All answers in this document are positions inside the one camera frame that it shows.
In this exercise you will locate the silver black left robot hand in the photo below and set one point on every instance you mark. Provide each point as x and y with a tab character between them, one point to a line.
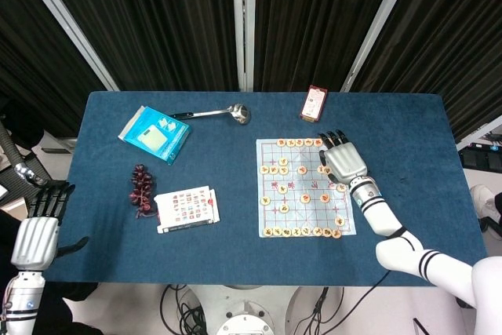
35	241

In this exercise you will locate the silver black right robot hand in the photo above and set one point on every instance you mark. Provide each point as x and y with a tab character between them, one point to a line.
345	162

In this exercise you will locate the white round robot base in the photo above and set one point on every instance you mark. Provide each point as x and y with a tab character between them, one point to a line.
243	311

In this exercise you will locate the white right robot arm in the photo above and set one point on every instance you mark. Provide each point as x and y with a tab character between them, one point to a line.
376	213

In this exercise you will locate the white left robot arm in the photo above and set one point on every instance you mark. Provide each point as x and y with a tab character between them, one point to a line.
23	303

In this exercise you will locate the round wooden chess piece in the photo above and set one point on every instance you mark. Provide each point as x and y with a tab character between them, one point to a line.
283	161
324	198
286	232
268	231
299	143
327	232
316	143
317	231
273	170
302	170
265	201
281	143
283	171
339	220
306	230
284	208
290	143
277	230
336	234
297	231
264	169
321	170
283	189
308	142
305	198
341	188

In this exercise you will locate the white cloth chess board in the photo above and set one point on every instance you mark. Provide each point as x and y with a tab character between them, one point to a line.
310	217

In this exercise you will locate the dark red card box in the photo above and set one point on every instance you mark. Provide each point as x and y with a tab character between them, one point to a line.
313	103

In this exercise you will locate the dark red grape bunch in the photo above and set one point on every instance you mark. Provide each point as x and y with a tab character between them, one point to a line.
142	182

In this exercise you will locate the black electronic device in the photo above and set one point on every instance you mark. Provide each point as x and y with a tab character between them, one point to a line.
478	158

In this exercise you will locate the white shoe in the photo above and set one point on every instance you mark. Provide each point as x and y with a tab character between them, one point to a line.
484	201

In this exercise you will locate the blue velvet tablecloth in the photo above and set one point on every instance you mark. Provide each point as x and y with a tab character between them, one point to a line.
235	256

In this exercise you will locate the white picture card box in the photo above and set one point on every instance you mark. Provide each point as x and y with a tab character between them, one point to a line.
184	209

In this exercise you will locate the teal cardboard scale box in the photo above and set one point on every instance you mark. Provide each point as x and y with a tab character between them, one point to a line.
153	135

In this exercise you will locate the black pleated curtain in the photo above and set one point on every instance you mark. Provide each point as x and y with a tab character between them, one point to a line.
164	17

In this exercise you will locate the black chair chrome frame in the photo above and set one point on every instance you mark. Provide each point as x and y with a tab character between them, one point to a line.
25	172

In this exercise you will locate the white metal frame bar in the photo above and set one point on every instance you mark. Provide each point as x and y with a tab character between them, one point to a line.
476	135

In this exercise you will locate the white metal frame post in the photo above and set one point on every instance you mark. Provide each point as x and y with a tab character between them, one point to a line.
66	25
378	25
243	25

